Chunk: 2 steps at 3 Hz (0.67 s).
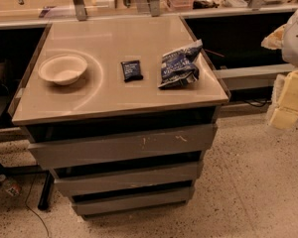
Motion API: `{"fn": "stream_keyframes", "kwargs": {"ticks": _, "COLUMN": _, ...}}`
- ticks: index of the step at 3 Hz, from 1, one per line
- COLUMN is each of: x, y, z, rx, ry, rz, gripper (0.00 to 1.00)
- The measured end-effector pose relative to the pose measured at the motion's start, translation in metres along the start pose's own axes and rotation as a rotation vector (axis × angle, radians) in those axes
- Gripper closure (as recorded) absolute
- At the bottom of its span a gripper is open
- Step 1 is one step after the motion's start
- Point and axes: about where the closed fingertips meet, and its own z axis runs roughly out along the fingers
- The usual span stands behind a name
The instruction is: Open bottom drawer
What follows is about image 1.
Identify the small black snack packet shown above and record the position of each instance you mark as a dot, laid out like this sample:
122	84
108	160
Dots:
131	70

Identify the grey top drawer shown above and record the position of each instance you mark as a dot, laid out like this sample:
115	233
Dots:
120	147

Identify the plastic bottle on floor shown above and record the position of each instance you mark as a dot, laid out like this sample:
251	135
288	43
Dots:
10	185

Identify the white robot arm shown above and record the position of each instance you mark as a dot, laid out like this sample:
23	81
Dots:
284	38

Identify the grey metal crossbar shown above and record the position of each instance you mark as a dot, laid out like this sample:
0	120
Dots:
252	77

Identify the grey drawer cabinet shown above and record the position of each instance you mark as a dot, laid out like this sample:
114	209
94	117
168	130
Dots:
101	103

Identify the black table leg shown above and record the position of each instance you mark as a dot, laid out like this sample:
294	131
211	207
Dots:
44	199

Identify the grey bottom drawer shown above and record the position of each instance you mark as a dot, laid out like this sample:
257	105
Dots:
122	203

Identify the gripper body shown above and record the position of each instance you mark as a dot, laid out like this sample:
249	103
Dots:
296	40

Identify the grey drawer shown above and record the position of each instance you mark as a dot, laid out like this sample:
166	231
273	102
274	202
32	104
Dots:
120	147
129	179
122	203

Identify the white paper bowl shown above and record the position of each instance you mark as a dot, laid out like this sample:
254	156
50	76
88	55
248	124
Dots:
63	69

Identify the grey middle drawer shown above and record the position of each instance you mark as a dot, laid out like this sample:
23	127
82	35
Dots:
129	179

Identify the blue white chip bag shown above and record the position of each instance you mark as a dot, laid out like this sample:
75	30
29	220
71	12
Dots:
178	67

